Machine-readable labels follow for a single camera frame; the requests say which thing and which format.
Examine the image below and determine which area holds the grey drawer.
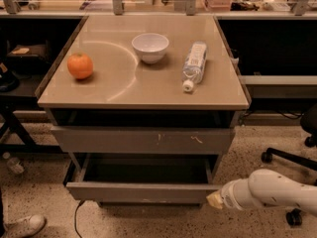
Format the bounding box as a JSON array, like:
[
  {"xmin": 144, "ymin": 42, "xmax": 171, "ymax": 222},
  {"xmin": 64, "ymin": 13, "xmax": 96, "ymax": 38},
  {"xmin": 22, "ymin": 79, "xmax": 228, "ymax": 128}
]
[
  {"xmin": 66, "ymin": 154, "xmax": 219, "ymax": 204},
  {"xmin": 52, "ymin": 126, "xmax": 235, "ymax": 155}
]

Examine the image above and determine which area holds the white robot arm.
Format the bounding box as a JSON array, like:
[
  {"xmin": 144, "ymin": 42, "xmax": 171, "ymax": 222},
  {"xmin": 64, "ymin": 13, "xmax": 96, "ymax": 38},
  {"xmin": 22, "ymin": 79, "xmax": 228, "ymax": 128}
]
[{"xmin": 206, "ymin": 169, "xmax": 317, "ymax": 216}]

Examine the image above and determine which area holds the grey drawer cabinet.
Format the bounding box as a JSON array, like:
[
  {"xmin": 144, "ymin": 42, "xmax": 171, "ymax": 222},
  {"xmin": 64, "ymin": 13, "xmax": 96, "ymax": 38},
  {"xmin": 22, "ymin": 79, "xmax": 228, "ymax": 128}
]
[{"xmin": 34, "ymin": 14, "xmax": 252, "ymax": 207}]

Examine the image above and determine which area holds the grey top drawer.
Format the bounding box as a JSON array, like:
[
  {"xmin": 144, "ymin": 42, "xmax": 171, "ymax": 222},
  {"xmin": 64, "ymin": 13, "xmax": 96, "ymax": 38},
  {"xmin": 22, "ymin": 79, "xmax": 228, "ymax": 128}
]
[{"xmin": 52, "ymin": 126, "xmax": 235, "ymax": 155}]

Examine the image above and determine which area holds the black office chair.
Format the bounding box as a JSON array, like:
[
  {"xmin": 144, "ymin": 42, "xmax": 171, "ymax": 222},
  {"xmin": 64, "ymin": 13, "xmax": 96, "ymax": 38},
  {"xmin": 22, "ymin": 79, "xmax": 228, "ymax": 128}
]
[{"xmin": 262, "ymin": 104, "xmax": 317, "ymax": 226}]

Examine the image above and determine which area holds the clear plastic water bottle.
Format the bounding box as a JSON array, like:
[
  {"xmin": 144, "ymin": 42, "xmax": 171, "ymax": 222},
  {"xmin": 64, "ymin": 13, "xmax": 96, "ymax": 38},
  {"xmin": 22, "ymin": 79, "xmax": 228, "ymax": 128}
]
[{"xmin": 182, "ymin": 42, "xmax": 207, "ymax": 93}]

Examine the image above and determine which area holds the white ceramic bowl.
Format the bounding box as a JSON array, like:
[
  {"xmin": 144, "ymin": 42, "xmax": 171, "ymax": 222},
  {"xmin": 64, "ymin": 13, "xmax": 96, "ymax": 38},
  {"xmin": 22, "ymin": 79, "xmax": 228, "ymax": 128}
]
[{"xmin": 132, "ymin": 33, "xmax": 169, "ymax": 64}]

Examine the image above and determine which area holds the orange fruit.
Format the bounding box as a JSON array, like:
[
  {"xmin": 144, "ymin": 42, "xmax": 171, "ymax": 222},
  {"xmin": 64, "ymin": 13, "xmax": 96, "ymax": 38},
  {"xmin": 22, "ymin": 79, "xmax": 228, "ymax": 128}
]
[{"xmin": 67, "ymin": 53, "xmax": 93, "ymax": 79}]

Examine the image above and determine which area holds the white sneaker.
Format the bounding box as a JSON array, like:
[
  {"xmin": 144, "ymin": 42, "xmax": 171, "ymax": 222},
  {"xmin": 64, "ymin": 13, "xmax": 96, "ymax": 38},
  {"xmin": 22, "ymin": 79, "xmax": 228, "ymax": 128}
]
[{"xmin": 1, "ymin": 214, "xmax": 47, "ymax": 238}]

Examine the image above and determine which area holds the small bottle on floor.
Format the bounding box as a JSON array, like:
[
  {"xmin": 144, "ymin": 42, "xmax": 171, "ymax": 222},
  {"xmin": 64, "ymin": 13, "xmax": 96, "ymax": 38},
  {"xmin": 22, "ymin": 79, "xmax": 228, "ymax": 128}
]
[{"xmin": 2, "ymin": 152, "xmax": 25, "ymax": 175}]

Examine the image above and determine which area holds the black floor cable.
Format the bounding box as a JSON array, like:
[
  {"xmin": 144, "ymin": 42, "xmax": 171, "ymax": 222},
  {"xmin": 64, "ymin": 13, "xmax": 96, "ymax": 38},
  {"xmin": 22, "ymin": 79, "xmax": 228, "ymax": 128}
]
[{"xmin": 73, "ymin": 199, "xmax": 87, "ymax": 238}]

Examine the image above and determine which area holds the black table frame left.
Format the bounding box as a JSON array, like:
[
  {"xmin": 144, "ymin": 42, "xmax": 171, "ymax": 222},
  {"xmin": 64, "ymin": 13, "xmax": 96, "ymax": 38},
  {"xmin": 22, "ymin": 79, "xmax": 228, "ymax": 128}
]
[{"xmin": 0, "ymin": 102, "xmax": 77, "ymax": 187}]

